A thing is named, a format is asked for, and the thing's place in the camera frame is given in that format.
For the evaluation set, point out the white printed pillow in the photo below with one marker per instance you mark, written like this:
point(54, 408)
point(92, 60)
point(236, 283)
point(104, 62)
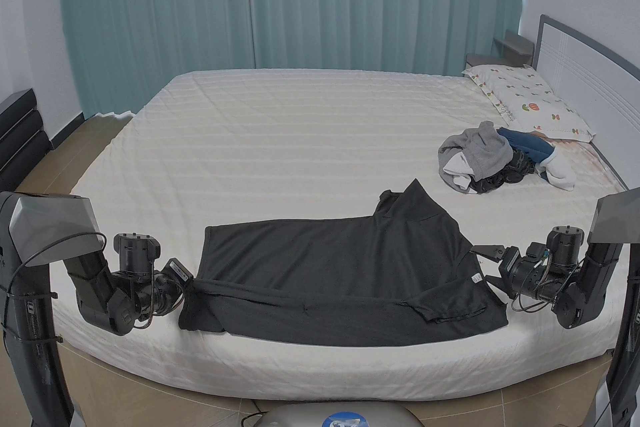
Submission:
point(530, 99)

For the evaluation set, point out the black T-shirt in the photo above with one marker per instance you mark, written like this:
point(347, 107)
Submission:
point(340, 265)

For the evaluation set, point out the grey bedside table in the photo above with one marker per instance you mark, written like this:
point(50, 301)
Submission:
point(510, 47)

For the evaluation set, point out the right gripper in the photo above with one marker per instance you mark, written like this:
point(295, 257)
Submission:
point(520, 277)

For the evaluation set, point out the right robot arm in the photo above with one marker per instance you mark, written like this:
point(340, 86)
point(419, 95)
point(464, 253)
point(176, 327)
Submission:
point(607, 220)

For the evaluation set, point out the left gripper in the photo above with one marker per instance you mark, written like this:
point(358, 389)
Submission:
point(177, 272)

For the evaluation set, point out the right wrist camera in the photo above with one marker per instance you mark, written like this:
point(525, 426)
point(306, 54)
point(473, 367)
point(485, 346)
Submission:
point(539, 252)

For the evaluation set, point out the black chest of drawers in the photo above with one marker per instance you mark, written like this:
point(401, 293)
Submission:
point(20, 140)

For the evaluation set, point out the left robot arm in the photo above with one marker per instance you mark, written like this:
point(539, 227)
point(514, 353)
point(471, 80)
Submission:
point(50, 227)

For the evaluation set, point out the bed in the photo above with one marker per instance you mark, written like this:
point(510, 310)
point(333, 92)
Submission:
point(300, 145)

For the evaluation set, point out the pile of clothes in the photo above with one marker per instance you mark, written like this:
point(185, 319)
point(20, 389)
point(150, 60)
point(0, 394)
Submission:
point(485, 155)

